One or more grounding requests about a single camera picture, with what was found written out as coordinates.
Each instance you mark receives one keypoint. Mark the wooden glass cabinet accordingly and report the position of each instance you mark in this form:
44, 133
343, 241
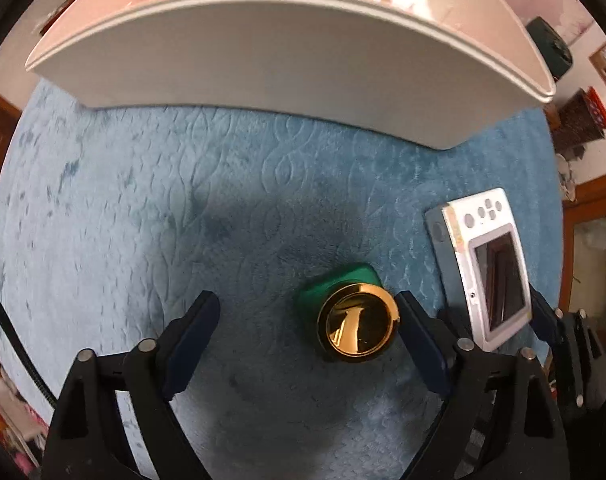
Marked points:
598, 240

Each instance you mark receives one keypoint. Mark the white handheld game console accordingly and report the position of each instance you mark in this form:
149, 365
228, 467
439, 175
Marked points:
493, 260

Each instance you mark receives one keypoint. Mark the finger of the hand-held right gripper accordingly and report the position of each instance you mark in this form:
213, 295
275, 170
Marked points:
543, 310

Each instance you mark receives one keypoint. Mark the green bottle gold cap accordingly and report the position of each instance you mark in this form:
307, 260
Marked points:
358, 325

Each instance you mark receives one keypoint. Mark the stack of magazines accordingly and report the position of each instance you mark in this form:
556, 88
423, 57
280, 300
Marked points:
8, 425

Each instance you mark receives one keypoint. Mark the blue embossed mat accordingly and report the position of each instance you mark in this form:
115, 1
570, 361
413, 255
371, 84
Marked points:
133, 210

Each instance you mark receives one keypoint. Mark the white plastic tray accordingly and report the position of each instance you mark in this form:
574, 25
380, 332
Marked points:
283, 70

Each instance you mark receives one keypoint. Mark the dark green appliance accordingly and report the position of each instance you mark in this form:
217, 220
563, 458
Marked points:
548, 45

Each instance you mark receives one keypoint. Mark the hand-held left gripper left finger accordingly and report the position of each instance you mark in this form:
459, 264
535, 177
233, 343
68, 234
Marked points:
193, 340

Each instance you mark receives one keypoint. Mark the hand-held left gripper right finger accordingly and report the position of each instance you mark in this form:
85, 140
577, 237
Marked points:
423, 340

